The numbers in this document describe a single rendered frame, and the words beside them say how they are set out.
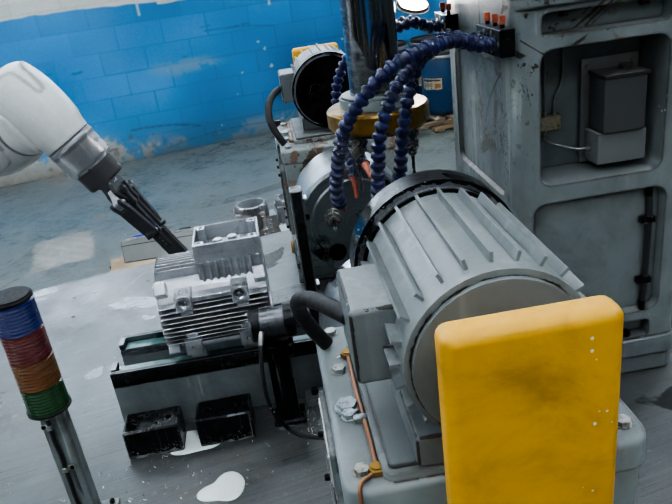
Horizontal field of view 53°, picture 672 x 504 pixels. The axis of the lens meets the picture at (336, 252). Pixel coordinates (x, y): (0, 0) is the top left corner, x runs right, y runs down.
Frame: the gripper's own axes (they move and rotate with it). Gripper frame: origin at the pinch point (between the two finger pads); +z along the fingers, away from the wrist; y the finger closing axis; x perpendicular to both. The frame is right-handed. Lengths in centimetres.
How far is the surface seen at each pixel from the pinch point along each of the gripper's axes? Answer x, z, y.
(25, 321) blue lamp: 8.8, -13.3, -38.2
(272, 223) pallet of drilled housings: 33, 85, 235
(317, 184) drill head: -27.5, 13.6, 15.2
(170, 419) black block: 15.9, 20.3, -20.8
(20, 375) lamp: 15.3, -7.9, -38.8
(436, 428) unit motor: -33, 9, -77
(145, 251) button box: 10.6, 1.7, 14.9
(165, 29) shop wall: 51, -27, 528
